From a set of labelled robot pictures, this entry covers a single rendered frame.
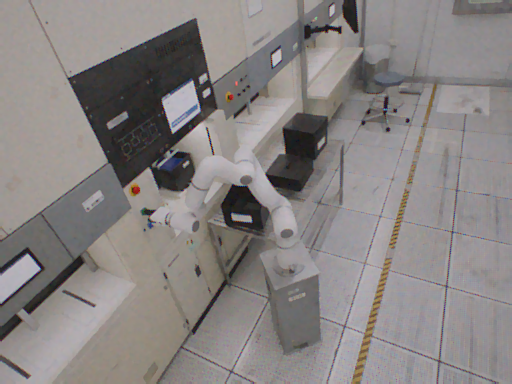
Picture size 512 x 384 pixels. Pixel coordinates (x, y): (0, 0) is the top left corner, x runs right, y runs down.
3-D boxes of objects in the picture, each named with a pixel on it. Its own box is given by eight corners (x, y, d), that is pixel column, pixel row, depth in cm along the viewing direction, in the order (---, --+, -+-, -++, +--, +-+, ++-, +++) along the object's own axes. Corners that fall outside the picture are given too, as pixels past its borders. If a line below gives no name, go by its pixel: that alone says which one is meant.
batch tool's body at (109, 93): (198, 338, 252) (77, 80, 132) (108, 296, 293) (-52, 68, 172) (253, 251, 311) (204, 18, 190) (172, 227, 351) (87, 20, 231)
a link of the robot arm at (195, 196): (208, 170, 169) (190, 214, 185) (187, 180, 156) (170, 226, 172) (222, 181, 167) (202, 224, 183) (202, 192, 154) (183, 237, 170)
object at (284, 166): (301, 191, 249) (300, 177, 241) (264, 184, 261) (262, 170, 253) (314, 169, 268) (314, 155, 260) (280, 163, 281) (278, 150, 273)
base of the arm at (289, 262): (310, 269, 194) (308, 247, 183) (279, 280, 191) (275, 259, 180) (296, 246, 209) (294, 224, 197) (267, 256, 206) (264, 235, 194)
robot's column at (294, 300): (323, 341, 239) (321, 272, 192) (285, 356, 234) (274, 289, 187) (306, 308, 260) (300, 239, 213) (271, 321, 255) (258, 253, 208)
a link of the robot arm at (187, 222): (181, 209, 178) (169, 216, 170) (201, 214, 172) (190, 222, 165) (182, 223, 181) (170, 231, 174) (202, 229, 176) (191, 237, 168)
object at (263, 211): (224, 224, 232) (219, 206, 222) (238, 198, 252) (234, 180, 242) (263, 229, 224) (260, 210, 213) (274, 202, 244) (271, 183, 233)
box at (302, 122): (315, 160, 277) (314, 133, 262) (284, 154, 291) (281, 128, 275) (328, 142, 295) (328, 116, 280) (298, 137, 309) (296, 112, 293)
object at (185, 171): (178, 197, 240) (164, 160, 220) (156, 191, 248) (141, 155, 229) (198, 177, 256) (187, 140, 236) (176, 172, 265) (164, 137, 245)
